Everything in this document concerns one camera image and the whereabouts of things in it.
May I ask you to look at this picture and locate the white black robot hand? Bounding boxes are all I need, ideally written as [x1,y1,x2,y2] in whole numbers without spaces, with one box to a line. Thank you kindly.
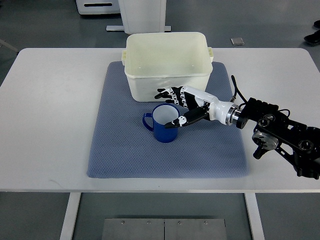
[154,86,239,129]

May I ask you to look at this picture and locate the blue enamel mug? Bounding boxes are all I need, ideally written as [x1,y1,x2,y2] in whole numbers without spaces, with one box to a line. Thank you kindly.
[142,103,180,143]

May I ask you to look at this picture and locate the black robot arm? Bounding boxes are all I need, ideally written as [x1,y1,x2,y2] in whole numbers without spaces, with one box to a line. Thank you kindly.
[230,75,320,180]

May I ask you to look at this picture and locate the white plastic box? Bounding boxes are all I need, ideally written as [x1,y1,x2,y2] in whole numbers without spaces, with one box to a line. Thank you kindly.
[121,32,214,102]

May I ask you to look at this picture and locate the small grey floor plate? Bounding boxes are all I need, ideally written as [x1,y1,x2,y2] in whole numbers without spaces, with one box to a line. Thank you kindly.
[230,37,245,46]

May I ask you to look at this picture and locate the blue textured mat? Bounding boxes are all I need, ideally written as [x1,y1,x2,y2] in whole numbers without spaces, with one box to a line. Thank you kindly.
[87,61,249,179]

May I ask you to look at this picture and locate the right white table leg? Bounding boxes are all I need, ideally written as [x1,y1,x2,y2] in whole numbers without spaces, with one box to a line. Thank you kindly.
[244,193,265,240]

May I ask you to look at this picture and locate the white table leg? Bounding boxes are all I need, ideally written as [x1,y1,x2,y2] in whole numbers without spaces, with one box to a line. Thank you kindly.
[244,193,265,240]
[59,192,81,240]

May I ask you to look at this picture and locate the black shoe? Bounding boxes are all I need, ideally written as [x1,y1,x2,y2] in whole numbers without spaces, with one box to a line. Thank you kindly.
[303,30,320,46]

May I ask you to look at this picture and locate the white cabinet with slot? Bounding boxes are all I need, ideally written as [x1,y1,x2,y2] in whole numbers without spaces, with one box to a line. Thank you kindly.
[75,0,120,15]

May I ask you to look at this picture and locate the left white table leg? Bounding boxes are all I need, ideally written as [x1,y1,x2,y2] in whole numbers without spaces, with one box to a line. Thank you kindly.
[59,192,81,240]

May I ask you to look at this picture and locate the grey bar at left edge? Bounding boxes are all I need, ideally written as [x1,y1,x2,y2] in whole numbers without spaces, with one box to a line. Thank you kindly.
[0,39,19,54]

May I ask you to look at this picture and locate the white pedestal column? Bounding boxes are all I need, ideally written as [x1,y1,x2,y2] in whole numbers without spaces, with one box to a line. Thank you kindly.
[106,0,172,35]

